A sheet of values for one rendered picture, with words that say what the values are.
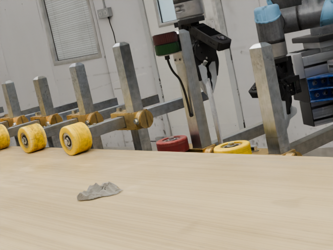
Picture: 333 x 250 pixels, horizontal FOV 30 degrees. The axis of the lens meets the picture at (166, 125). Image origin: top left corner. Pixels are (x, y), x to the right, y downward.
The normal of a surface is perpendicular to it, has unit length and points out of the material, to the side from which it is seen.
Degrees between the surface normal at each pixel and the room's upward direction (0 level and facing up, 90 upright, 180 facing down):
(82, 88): 90
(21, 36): 90
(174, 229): 0
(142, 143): 90
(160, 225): 0
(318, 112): 90
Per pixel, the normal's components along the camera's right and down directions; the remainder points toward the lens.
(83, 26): -0.71, 0.26
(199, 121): 0.63, -0.01
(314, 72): 0.22, 0.11
